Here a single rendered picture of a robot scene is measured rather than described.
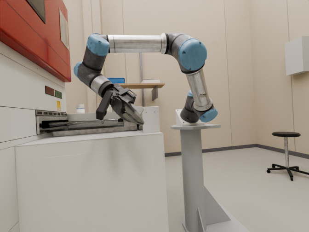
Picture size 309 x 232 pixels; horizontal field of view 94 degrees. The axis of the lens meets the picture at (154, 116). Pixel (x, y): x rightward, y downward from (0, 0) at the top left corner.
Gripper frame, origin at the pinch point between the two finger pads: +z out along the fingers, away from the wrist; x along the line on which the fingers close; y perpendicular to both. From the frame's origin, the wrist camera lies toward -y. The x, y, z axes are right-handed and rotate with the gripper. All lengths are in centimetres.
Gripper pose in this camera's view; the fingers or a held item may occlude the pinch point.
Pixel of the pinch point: (140, 122)
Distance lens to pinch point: 53.5
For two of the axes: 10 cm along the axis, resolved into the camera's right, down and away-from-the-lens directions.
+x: -3.4, 6.4, 6.9
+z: 7.7, 6.1, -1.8
